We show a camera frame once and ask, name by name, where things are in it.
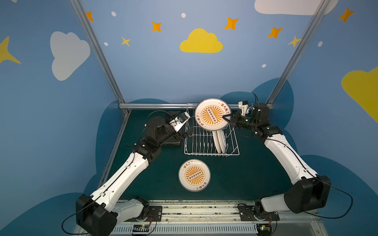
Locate right controller board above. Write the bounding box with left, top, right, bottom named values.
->
left=257, top=224, right=272, bottom=236

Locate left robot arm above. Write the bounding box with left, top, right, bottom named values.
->
left=76, top=112, right=191, bottom=236

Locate left aluminium frame post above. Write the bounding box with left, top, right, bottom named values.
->
left=70, top=0, right=125, bottom=105

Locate white wire dish rack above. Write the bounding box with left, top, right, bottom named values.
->
left=184, top=118, right=240, bottom=156

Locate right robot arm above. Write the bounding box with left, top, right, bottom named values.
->
left=222, top=101, right=331, bottom=219

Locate controller board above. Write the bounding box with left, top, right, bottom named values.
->
left=131, top=224, right=152, bottom=236
left=257, top=224, right=272, bottom=236

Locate front aluminium rail bed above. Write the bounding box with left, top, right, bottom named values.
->
left=109, top=200, right=328, bottom=236

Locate right aluminium frame post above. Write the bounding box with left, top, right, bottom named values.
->
left=266, top=0, right=331, bottom=109

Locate aluminium rear frame rail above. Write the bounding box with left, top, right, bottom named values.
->
left=119, top=103, right=274, bottom=111

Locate white round plate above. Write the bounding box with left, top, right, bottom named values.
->
left=178, top=159, right=211, bottom=192
left=217, top=129, right=227, bottom=153
left=194, top=98, right=231, bottom=131
left=213, top=130, right=225, bottom=154

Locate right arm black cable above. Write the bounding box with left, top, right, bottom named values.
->
left=304, top=179, right=353, bottom=219

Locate aluminium frame post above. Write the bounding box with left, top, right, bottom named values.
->
left=70, top=0, right=125, bottom=105
left=266, top=0, right=331, bottom=109

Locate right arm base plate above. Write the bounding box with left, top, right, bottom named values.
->
left=237, top=204, right=280, bottom=221

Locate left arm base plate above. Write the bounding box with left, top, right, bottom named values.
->
left=126, top=206, right=162, bottom=222

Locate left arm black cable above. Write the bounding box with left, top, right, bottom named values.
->
left=61, top=206, right=95, bottom=236

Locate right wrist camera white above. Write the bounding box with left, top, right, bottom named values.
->
left=238, top=100, right=250, bottom=116

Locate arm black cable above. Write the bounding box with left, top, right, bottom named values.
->
left=61, top=206, right=95, bottom=236
left=304, top=179, right=353, bottom=219

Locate left controller board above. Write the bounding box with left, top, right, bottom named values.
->
left=131, top=224, right=152, bottom=236

